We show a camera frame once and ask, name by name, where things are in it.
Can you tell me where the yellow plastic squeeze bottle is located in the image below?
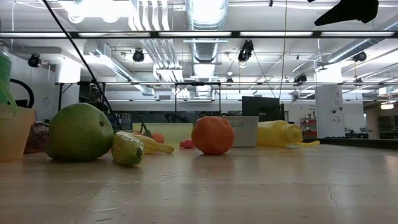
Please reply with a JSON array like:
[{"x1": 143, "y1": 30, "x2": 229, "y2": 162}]
[{"x1": 256, "y1": 119, "x2": 321, "y2": 149}]

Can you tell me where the green plastic squeeze bottle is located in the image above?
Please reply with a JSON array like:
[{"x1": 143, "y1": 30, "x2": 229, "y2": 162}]
[{"x1": 0, "y1": 51, "x2": 19, "y2": 116}]

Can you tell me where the white pillar with signs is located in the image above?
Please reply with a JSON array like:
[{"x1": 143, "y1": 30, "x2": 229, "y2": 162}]
[{"x1": 314, "y1": 85, "x2": 346, "y2": 139}]

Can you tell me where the black monitor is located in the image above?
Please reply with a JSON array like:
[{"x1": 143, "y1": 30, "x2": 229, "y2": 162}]
[{"x1": 241, "y1": 95, "x2": 282, "y2": 123}]

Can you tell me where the grey plastic bin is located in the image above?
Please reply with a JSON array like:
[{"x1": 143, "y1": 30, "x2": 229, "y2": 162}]
[{"x1": 217, "y1": 115, "x2": 260, "y2": 148}]

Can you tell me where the orange-red toy fruit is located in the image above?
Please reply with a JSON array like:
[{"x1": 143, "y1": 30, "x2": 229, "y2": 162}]
[{"x1": 190, "y1": 115, "x2": 236, "y2": 156}]

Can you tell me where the large red toy strawberry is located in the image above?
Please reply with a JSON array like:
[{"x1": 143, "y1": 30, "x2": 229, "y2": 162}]
[{"x1": 179, "y1": 138, "x2": 196, "y2": 149}]

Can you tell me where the yellow translucent plastic bin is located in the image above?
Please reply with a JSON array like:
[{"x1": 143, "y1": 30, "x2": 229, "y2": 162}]
[{"x1": 132, "y1": 122, "x2": 195, "y2": 147}]

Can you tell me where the black overhead crossbar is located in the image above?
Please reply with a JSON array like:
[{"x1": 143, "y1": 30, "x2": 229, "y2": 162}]
[{"x1": 0, "y1": 30, "x2": 398, "y2": 39}]

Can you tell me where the orange toy tangerine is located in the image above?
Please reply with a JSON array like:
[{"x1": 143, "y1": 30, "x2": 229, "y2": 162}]
[{"x1": 150, "y1": 132, "x2": 166, "y2": 145}]

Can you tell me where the yellow toy banana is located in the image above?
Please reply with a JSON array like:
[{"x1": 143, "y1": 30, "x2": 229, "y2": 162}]
[{"x1": 111, "y1": 130, "x2": 175, "y2": 167}]

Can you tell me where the green toy mango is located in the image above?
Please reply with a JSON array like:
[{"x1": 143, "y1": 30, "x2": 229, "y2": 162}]
[{"x1": 45, "y1": 102, "x2": 115, "y2": 162}]

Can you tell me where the silver ventilation duct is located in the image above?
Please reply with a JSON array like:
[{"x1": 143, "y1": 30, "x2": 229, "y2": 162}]
[{"x1": 185, "y1": 0, "x2": 229, "y2": 65}]

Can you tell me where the black cable loop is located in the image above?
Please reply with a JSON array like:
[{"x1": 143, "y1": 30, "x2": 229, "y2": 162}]
[{"x1": 8, "y1": 78, "x2": 37, "y2": 110}]

